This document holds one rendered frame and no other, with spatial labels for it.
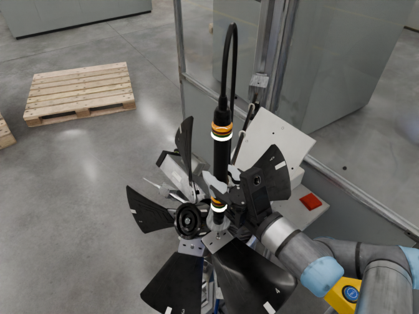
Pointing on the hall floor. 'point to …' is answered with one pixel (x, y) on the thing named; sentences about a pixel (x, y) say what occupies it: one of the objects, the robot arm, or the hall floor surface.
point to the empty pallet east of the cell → (78, 93)
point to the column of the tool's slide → (269, 42)
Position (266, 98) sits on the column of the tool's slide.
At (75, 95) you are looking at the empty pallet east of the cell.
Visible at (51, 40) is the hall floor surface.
